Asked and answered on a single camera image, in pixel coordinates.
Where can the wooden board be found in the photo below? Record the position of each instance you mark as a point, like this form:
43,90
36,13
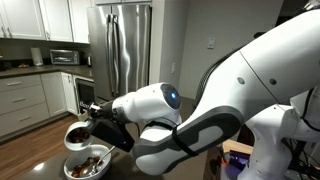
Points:
238,146

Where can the trail mix pile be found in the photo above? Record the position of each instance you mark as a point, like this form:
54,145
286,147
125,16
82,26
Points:
79,135
81,166

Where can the white light switch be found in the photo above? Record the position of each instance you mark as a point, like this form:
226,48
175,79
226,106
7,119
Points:
211,43

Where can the glass door beverage cooler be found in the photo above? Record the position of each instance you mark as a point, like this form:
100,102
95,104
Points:
85,95

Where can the white ceramic bowl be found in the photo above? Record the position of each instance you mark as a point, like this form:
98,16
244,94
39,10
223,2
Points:
103,166

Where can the stainless steel refrigerator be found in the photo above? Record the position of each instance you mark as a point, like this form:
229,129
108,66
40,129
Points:
126,50

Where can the white ceramic cup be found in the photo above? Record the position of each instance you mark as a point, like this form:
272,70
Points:
78,146

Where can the white wall outlet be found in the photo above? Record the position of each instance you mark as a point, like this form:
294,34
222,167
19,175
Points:
173,68

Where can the white upper cabinets beside refrigerator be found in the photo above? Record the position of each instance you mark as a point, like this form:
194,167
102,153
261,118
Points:
50,20

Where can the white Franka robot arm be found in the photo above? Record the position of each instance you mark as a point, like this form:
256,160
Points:
266,66

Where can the silver toaster oven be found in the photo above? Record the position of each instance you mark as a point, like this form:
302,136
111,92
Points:
65,57

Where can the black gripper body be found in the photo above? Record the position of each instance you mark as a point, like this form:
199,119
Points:
105,110

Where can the white paper towel roll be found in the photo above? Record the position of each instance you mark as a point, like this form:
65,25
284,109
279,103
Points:
36,56

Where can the white lower drawer cabinets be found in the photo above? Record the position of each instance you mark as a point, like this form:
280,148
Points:
26,100

